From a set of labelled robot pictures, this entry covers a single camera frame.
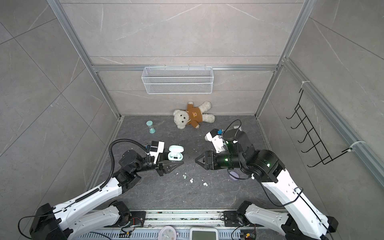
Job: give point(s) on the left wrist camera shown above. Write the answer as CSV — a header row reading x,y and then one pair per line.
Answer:
x,y
154,149

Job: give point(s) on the purple earbud charging case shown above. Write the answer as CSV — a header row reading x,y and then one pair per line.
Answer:
x,y
234,176

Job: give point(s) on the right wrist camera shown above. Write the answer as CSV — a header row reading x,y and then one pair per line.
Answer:
x,y
216,138

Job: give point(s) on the green earbud charging case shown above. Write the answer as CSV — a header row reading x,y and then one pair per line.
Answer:
x,y
175,153

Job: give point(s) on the black wall hook rack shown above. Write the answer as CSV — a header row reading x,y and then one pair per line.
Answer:
x,y
313,136

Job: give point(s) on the white wire mesh basket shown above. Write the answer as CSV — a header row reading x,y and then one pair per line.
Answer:
x,y
178,80

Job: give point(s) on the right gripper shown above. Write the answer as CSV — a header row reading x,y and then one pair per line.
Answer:
x,y
210,157

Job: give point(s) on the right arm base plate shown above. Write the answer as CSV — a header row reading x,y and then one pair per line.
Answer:
x,y
233,219

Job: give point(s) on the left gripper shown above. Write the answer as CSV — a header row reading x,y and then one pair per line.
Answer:
x,y
160,166

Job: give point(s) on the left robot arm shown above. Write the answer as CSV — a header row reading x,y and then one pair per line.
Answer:
x,y
76,217

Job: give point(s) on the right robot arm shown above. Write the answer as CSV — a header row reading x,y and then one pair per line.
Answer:
x,y
301,221

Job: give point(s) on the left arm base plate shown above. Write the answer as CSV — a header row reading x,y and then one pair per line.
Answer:
x,y
133,219

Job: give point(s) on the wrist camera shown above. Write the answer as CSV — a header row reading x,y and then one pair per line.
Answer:
x,y
216,138
154,149

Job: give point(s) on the white teddy bear brown shirt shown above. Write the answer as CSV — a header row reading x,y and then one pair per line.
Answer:
x,y
193,115

